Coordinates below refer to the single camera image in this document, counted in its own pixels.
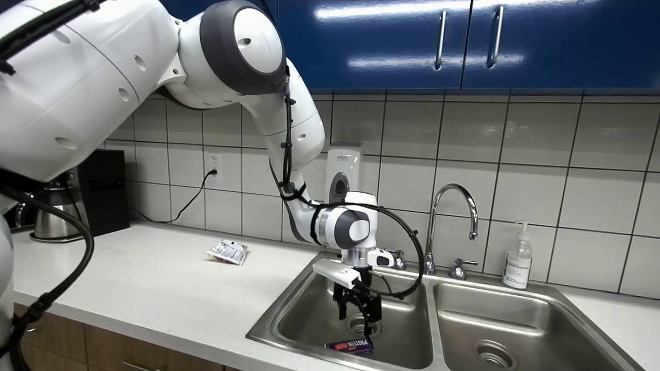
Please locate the black box appliance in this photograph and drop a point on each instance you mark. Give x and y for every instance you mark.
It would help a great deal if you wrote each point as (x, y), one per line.
(105, 192)

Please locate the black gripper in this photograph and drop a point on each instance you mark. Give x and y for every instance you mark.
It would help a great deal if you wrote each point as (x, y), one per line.
(357, 292)

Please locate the white snack packet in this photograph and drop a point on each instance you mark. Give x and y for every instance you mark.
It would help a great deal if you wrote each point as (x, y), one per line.
(230, 253)

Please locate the white wall outlet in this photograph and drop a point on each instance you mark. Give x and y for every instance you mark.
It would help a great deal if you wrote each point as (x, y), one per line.
(214, 165)

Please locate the white wall soap dispenser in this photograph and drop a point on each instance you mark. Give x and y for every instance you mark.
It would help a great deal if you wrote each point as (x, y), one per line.
(343, 165)

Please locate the clear hand soap pump bottle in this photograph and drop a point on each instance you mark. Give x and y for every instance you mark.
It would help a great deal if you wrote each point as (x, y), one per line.
(516, 265)

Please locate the chrome gooseneck faucet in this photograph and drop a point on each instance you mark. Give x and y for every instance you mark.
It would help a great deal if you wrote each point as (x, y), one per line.
(441, 198)

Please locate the stainless steel double sink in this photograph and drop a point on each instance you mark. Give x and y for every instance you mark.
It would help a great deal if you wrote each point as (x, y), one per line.
(536, 322)

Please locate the steel coffee pot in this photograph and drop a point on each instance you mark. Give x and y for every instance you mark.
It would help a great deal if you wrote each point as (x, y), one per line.
(55, 217)

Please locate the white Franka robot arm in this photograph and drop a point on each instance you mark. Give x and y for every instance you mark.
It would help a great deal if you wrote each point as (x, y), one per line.
(83, 83)

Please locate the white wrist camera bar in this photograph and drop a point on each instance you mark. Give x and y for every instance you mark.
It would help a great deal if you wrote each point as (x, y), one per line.
(334, 272)

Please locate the sink drain strainer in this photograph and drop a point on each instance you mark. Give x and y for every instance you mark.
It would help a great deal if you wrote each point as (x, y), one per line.
(357, 322)
(496, 355)

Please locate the wooden base cabinet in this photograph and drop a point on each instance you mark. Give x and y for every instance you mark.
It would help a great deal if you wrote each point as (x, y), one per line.
(104, 347)

